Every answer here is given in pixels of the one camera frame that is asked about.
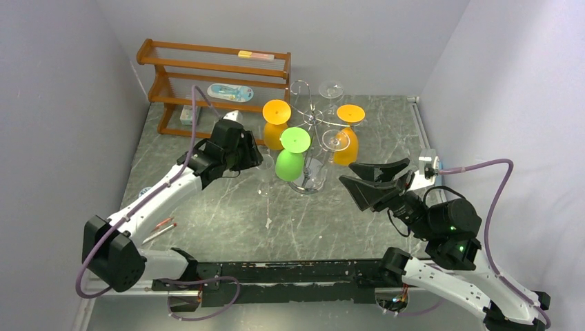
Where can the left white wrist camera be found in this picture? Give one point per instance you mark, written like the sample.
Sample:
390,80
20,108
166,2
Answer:
234,115

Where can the yellow pink eraser bar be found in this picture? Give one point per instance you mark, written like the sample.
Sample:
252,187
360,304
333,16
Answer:
244,54

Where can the small white box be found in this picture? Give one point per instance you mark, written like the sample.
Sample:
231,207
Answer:
186,115

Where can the orange plastic goblet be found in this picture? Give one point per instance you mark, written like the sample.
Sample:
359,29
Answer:
352,115
276,113

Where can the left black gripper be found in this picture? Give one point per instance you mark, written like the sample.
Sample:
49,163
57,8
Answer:
253,156

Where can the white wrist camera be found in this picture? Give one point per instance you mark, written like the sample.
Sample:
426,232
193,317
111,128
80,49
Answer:
234,115
427,174

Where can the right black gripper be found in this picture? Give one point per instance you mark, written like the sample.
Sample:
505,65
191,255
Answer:
398,191

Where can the silver pen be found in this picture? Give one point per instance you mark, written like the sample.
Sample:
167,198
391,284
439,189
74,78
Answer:
159,233

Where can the blue patterned small jar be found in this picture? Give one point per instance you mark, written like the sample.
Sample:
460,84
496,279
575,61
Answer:
143,191

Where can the chrome wine glass rack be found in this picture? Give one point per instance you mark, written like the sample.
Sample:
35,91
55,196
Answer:
315,122

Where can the wooden shelf rack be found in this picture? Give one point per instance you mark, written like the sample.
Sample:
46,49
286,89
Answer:
213,78

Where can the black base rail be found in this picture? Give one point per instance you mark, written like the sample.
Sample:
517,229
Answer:
296,281

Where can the green plastic goblet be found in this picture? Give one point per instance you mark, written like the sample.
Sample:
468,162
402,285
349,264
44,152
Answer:
290,161

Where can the clear wine glass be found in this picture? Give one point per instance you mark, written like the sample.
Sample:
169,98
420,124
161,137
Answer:
331,90

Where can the blue oval package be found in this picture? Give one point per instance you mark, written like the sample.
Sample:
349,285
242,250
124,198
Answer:
230,92

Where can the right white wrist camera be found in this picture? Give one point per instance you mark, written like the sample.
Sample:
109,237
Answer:
427,174

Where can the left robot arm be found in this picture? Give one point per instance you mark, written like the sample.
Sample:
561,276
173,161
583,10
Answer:
111,255

